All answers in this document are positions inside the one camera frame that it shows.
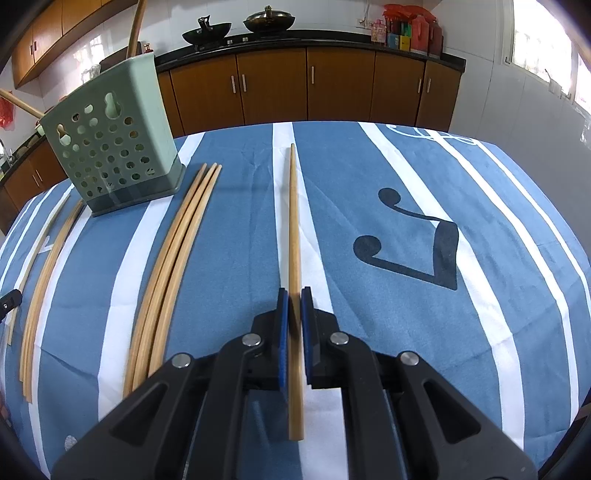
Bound brown wall cabinet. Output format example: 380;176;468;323
11;0;139;88

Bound green perforated utensil holder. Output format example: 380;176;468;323
37;52;186;217

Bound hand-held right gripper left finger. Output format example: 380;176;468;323
51;287;290;480

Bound colourful small packets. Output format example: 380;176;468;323
387;21;411;51

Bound blue white striped tablecloth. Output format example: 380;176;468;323
0;121;591;480

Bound lidded dark wok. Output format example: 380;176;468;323
242;6;296;34

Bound window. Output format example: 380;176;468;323
510;0;591;104

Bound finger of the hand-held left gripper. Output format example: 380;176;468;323
0;289;23;320

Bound short brown base cabinet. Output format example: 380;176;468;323
0;131;70;234

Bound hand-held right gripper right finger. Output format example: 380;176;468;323
300;287;539;480

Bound long brown base cabinet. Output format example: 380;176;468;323
156;46;463;139

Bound black kitchen countertop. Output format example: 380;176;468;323
99;30;466;72

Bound black wok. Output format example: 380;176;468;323
181;15;233;45

